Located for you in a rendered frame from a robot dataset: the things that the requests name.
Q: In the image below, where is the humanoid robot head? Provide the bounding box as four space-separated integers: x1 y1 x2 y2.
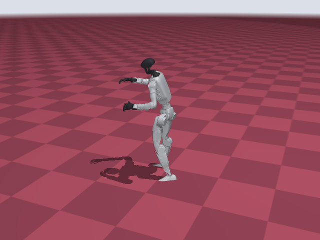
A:
141 58 160 78

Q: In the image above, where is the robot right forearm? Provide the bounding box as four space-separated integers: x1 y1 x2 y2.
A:
133 77 150 85

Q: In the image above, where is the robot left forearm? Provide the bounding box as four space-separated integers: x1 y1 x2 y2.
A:
133 102 154 111

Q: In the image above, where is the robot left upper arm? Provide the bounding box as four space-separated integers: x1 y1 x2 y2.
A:
148 80 158 110

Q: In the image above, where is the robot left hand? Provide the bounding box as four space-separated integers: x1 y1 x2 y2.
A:
123 101 137 111

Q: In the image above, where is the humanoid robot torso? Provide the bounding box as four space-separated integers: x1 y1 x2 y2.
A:
149 72 174 120

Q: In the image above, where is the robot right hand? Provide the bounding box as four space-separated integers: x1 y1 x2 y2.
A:
119 77 137 84

